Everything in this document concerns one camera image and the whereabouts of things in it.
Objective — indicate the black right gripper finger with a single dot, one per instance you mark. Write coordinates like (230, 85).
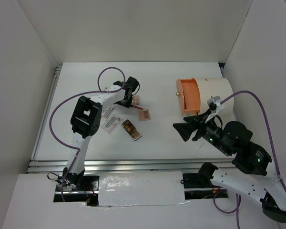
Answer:
(196, 118)
(185, 130)

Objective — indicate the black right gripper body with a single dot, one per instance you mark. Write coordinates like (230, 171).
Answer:
(210, 133)

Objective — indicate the orange drawer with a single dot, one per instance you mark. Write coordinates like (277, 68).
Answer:
(188, 96)

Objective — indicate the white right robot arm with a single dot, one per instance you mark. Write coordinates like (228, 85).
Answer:
(269, 191)

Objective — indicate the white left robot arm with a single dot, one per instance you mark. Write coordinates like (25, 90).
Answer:
(85, 122)

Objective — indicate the round-pan eyeshadow palette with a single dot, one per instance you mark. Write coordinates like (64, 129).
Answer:
(136, 100)

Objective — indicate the upper false lash case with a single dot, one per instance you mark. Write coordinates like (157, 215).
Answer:
(107, 112)

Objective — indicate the false lash case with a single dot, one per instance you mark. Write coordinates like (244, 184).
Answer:
(107, 112)
(110, 125)

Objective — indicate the four-pan eyeshadow palette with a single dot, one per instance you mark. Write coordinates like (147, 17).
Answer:
(144, 115)

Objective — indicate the lower false lash case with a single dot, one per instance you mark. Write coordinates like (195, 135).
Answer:
(110, 125)

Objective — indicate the long brown eyeshadow palette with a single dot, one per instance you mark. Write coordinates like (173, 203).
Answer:
(131, 130)

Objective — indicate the cream cylindrical drawer organizer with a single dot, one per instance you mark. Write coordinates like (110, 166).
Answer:
(212, 89)

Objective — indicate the white taped cover panel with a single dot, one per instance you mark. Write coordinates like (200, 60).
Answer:
(141, 189)

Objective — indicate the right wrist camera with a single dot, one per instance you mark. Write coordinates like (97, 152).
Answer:
(215, 107)

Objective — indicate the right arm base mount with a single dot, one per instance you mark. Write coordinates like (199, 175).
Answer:
(194, 189)

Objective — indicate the aluminium rail frame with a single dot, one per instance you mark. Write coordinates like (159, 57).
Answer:
(160, 146)

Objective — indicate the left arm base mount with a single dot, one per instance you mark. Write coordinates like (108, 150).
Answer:
(86, 190)

